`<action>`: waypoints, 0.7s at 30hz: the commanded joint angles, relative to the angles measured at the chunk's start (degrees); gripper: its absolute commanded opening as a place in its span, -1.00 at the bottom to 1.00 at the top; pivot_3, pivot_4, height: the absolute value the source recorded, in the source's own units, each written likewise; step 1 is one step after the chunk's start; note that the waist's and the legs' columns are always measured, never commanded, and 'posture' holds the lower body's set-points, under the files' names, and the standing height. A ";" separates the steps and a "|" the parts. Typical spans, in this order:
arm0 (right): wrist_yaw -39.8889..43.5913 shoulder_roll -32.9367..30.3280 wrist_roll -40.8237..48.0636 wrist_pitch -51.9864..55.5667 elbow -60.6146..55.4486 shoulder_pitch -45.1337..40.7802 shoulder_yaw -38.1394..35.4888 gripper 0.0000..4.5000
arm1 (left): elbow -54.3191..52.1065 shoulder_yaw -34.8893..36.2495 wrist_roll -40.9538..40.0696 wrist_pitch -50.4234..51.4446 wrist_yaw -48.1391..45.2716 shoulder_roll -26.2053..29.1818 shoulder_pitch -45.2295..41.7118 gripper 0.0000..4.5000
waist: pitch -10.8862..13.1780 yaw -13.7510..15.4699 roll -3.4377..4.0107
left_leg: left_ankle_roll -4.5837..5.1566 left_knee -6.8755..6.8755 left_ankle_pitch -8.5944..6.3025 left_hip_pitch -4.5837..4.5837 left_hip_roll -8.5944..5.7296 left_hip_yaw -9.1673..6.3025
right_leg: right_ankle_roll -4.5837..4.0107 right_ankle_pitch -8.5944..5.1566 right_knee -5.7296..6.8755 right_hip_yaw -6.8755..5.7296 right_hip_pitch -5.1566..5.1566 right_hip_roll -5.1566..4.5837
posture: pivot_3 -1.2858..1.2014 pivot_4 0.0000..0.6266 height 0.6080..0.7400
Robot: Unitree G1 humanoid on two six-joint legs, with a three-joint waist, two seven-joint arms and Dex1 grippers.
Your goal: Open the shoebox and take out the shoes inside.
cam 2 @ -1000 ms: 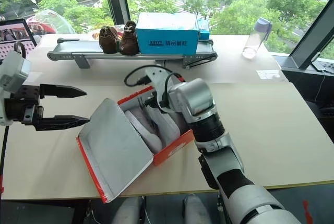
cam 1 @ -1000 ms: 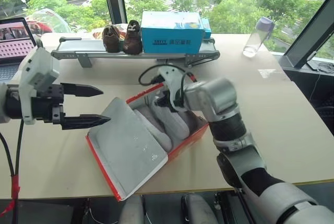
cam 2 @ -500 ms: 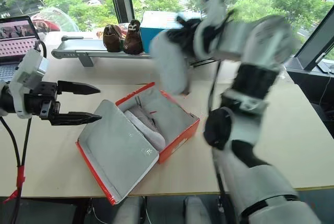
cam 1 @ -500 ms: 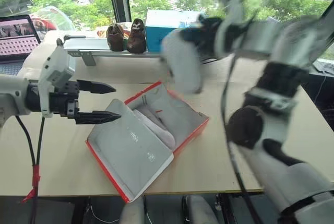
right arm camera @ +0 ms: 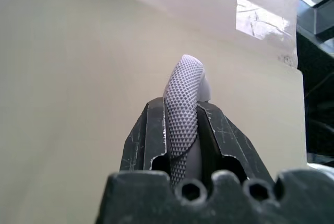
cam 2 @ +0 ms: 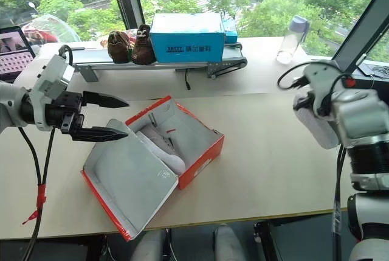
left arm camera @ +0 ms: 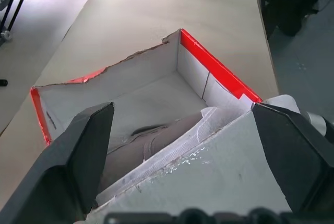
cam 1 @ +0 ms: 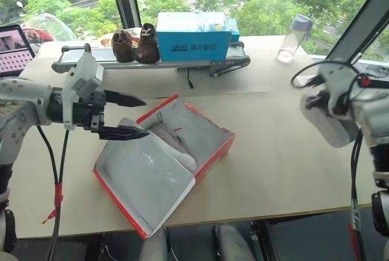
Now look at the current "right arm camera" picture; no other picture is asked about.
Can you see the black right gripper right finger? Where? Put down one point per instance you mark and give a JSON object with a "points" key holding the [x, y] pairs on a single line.
{"points": [[229, 140]]}

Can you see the clear tape patch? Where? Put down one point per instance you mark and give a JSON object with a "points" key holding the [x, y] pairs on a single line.
{"points": [[261, 15]]}

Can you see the white shoebox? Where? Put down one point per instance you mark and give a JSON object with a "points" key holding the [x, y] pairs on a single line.
{"points": [[198, 10]]}

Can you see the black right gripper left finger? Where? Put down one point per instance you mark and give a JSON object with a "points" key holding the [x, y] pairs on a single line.
{"points": [[141, 140]]}

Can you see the dark metal frame beam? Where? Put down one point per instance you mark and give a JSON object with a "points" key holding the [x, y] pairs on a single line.
{"points": [[317, 12]]}

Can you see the white textured rubber strip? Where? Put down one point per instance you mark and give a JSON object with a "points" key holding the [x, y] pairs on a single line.
{"points": [[182, 109]]}

